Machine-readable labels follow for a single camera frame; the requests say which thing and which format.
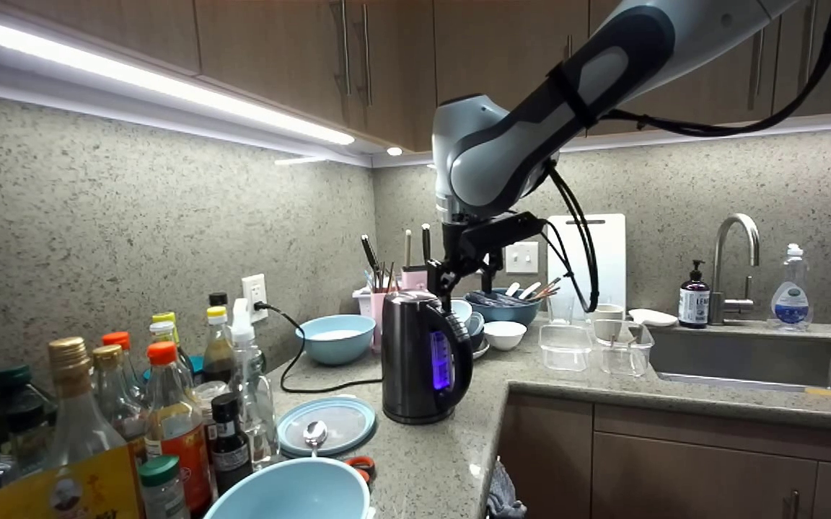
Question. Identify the white wall outlet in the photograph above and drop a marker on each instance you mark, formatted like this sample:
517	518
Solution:
256	291

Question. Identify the orange cap sauce bottle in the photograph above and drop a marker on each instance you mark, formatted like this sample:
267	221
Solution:
175	428

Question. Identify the black electric kettle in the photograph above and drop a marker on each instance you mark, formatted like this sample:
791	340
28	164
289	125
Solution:
425	359

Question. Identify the white cutting board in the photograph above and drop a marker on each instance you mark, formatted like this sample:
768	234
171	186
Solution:
567	261

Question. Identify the light blue plate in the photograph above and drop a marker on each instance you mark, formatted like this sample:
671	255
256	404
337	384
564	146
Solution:
348	421

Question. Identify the dark soy sauce bottle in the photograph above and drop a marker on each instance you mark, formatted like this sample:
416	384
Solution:
228	444

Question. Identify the dark blue bowl with utensils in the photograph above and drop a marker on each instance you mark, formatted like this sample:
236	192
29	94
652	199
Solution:
511	303

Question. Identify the dark soap dispenser bottle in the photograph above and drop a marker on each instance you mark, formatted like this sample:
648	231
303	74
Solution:
693	301

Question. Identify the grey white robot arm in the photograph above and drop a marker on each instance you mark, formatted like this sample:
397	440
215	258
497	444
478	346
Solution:
485	157

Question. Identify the under cabinet light strip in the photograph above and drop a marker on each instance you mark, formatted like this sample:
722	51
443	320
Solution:
163	85

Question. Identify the pink knife block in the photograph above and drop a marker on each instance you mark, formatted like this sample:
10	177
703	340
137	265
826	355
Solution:
416	258

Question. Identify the white light switch plate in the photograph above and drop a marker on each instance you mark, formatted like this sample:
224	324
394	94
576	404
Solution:
521	258

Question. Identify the light blue bowl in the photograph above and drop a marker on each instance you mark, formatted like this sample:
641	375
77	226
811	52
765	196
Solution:
337	337
300	487

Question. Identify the small white bowl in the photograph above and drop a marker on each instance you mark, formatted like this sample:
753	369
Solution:
502	335

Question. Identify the clear glass container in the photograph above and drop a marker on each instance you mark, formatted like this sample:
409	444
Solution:
567	335

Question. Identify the yellow label oil bottle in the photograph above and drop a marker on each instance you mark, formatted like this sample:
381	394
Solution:
87	470

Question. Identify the white ceramic mug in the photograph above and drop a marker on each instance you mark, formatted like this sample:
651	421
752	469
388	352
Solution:
606	320

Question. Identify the stacked blue black bowls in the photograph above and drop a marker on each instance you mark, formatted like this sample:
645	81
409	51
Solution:
472	324

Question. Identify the clear spray bottle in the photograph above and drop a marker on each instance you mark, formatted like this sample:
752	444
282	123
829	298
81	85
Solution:
253	386

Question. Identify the light blue bowl back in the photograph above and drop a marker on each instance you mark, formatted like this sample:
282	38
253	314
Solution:
337	337

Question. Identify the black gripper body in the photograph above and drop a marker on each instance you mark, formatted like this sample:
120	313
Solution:
469	242

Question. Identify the chrome sink faucet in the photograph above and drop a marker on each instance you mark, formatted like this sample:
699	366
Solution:
733	281

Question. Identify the light blue bowl front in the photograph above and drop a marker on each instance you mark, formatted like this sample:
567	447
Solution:
300	487

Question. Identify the clear blue dish soap bottle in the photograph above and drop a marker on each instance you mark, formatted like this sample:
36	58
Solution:
791	303

